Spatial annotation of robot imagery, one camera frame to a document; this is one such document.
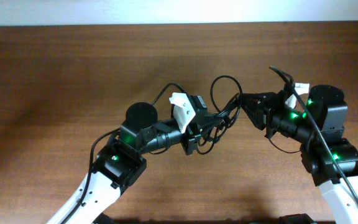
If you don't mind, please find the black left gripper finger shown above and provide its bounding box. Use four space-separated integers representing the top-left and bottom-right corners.
202 113 224 123
199 119 224 138

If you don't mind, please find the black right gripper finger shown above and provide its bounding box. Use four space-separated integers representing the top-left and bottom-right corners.
241 92 275 108
242 104 266 130

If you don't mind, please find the black cable bundle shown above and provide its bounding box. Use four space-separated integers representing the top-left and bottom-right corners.
196 75 244 156

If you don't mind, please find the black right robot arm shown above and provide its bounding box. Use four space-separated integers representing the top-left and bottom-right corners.
241 83 358 223

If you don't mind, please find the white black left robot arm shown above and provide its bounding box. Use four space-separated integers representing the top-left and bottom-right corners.
49 102 226 223

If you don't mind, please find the black right camera cable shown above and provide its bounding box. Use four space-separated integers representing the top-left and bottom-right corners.
268 65 358 224

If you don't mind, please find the black camera cable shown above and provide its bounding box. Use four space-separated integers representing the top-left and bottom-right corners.
268 65 358 224
59 82 188 224

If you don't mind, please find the black left camera cable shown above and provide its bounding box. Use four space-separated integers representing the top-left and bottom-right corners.
59 82 188 224

